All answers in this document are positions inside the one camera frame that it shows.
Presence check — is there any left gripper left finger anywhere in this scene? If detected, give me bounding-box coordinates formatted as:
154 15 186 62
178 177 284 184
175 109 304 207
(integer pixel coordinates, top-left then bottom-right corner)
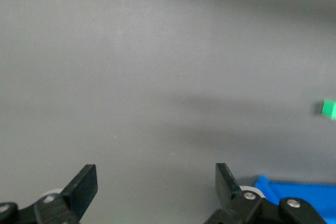
0 164 99 224

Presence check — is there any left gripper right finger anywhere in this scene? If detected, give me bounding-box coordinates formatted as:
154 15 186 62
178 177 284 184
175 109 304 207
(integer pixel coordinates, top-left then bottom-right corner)
204 163 327 224

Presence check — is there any small green cube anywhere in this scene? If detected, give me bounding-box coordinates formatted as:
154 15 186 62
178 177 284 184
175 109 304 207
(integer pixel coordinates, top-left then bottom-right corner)
321 99 336 121

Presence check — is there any blue plastic storage bin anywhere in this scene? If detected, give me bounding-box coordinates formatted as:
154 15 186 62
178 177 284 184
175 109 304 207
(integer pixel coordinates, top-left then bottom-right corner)
253 174 336 224

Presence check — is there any dark grey table cover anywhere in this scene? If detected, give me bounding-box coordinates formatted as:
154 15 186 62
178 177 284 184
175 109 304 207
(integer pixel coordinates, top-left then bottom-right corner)
0 0 336 224

